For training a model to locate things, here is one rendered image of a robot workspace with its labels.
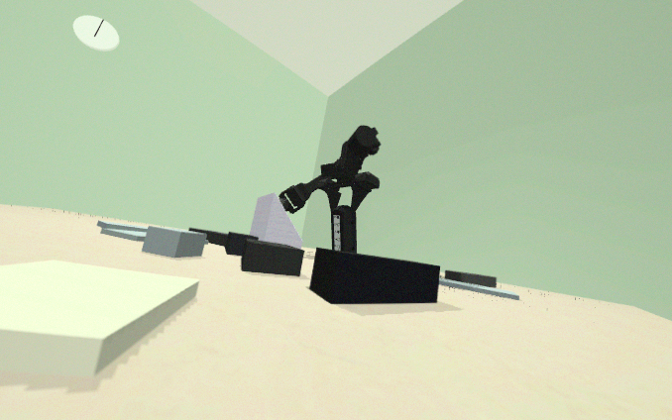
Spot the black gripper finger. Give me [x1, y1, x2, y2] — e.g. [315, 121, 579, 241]
[322, 187, 342, 212]
[351, 183, 372, 214]

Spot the dark grey controller unit with green rocker switches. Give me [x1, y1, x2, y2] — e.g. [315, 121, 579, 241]
[331, 205, 357, 254]

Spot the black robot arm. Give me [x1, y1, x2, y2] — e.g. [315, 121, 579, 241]
[279, 126, 382, 214]

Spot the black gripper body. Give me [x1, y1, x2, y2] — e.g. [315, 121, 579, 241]
[317, 157, 380, 192]

